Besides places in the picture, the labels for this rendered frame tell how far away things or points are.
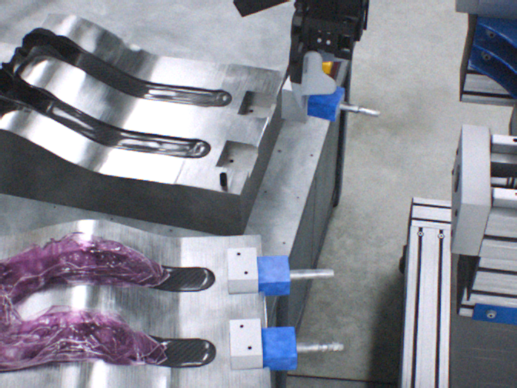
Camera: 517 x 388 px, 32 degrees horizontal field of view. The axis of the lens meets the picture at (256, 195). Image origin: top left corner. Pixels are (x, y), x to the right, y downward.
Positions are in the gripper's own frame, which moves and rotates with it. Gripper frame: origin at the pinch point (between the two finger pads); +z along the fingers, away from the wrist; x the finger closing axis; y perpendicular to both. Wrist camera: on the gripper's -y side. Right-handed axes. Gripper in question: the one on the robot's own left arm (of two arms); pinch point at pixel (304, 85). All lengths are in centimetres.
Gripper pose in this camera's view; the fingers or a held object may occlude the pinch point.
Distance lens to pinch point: 124.6
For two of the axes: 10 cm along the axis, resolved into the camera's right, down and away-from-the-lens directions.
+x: 3.5, -6.8, 6.4
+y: 9.4, 2.5, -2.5
